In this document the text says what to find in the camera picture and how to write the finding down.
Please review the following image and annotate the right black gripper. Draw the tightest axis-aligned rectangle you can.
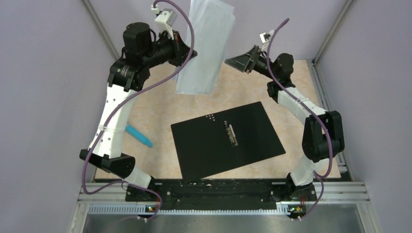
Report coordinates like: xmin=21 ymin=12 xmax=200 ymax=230
xmin=224 ymin=46 xmax=277 ymax=81

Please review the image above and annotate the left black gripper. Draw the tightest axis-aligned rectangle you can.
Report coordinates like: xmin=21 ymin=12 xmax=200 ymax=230
xmin=141 ymin=29 xmax=196 ymax=68

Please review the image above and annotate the paper sheet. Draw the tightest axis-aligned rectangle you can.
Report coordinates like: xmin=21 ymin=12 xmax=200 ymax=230
xmin=174 ymin=0 xmax=236 ymax=95

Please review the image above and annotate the grey black folder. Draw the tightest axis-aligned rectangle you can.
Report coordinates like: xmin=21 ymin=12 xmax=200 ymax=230
xmin=171 ymin=101 xmax=286 ymax=183

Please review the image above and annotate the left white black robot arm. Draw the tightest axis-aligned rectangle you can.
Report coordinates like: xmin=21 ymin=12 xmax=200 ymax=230
xmin=79 ymin=22 xmax=197 ymax=201

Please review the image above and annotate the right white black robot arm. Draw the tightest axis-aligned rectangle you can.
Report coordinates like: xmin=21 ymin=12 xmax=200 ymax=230
xmin=225 ymin=46 xmax=344 ymax=200

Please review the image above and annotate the cyan marker pen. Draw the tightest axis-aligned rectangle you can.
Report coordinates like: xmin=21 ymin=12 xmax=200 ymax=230
xmin=125 ymin=124 xmax=153 ymax=148

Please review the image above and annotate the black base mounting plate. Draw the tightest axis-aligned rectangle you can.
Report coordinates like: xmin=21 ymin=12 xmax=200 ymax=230
xmin=125 ymin=179 xmax=317 ymax=211

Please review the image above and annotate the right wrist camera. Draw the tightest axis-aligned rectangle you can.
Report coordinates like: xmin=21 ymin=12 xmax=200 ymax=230
xmin=259 ymin=30 xmax=275 ymax=51

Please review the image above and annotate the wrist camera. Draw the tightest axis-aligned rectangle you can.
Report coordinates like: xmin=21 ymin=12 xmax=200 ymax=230
xmin=259 ymin=30 xmax=275 ymax=51
xmin=154 ymin=9 xmax=177 ymax=33

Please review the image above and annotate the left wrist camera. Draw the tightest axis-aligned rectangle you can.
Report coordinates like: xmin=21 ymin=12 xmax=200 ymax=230
xmin=154 ymin=9 xmax=177 ymax=33

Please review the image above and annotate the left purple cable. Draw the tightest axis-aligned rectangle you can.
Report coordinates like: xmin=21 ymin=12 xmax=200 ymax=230
xmin=82 ymin=0 xmax=196 ymax=222

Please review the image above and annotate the aluminium rail frame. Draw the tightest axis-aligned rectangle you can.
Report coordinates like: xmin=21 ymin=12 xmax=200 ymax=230
xmin=77 ymin=182 xmax=382 ymax=233

